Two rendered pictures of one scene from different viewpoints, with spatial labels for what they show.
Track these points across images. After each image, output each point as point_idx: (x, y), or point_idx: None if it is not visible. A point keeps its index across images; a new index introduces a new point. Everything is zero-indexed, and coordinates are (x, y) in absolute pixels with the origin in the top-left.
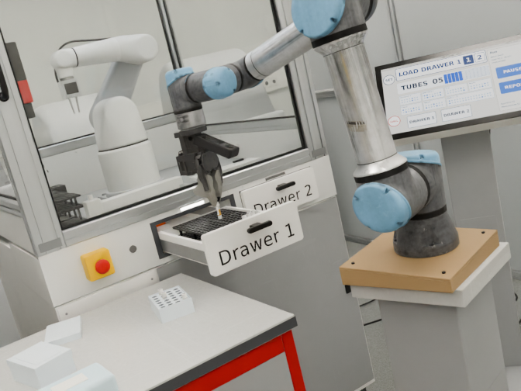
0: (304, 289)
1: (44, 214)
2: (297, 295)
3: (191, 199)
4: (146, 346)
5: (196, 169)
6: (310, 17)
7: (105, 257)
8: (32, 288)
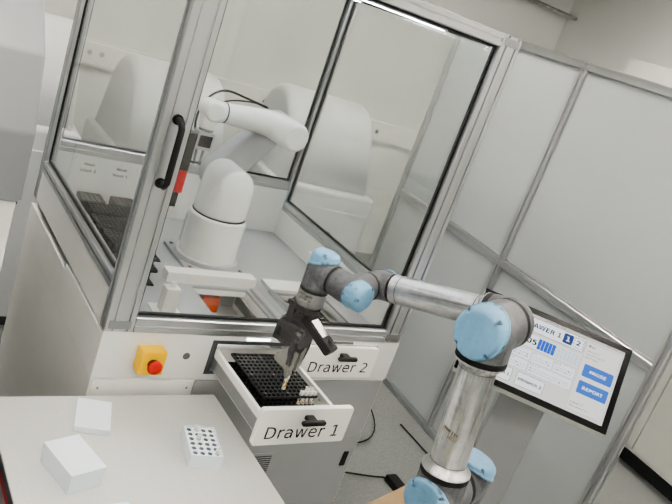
0: (306, 447)
1: (131, 297)
2: (296, 450)
3: (261, 334)
4: (168, 492)
5: (289, 342)
6: (469, 338)
7: (161, 358)
8: (70, 329)
